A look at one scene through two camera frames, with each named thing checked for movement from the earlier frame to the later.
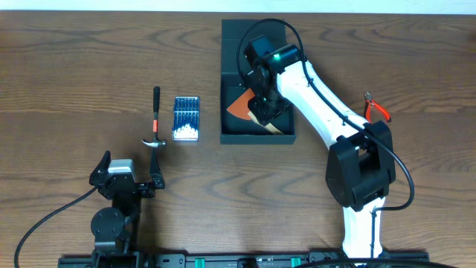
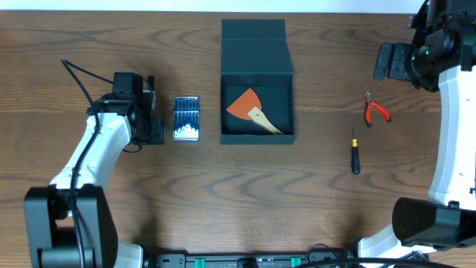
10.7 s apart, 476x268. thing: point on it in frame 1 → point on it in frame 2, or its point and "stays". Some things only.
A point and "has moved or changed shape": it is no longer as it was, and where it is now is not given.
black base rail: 279,259 stays
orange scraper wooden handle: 239,107 stays
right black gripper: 265,117 → 402,65
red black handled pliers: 367,107 stays
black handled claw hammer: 155,142 has moved or changed shape
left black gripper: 139,188 → 157,129
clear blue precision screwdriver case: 186,118 stays
